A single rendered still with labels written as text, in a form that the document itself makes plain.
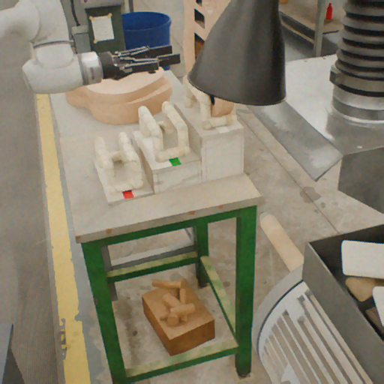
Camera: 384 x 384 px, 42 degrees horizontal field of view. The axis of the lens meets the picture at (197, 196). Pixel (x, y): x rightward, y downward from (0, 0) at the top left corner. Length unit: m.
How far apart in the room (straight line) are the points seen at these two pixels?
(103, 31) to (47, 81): 1.74
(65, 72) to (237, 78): 0.88
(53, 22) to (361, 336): 1.17
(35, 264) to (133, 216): 1.42
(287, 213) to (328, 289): 2.46
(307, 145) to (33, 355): 1.96
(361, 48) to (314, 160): 0.15
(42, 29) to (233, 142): 0.64
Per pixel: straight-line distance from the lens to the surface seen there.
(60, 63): 1.46
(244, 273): 1.76
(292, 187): 3.27
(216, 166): 1.61
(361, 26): 0.66
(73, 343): 2.43
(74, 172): 1.76
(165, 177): 1.57
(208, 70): 0.65
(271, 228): 0.91
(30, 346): 2.48
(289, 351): 0.69
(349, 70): 0.68
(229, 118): 1.58
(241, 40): 0.64
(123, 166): 1.73
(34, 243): 3.01
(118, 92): 2.05
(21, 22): 1.44
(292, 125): 0.70
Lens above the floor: 1.84
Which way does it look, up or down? 35 degrees down
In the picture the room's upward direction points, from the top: 3 degrees counter-clockwise
